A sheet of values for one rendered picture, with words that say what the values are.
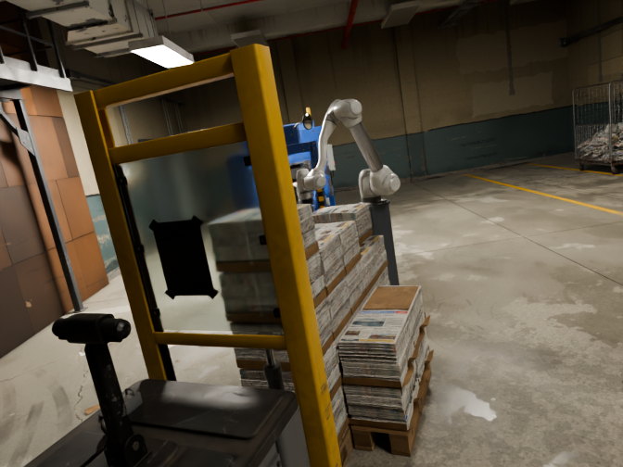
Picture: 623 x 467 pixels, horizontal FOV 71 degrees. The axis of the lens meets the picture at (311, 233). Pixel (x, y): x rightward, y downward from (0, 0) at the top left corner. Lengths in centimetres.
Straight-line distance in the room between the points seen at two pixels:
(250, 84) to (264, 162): 23
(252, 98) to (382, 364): 137
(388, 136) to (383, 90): 120
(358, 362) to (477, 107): 1104
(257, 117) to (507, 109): 1191
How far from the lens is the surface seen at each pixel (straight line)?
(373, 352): 216
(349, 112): 307
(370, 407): 233
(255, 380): 213
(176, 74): 152
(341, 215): 293
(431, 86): 1249
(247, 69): 137
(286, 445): 146
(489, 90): 1291
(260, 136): 135
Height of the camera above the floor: 156
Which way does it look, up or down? 12 degrees down
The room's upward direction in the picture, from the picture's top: 10 degrees counter-clockwise
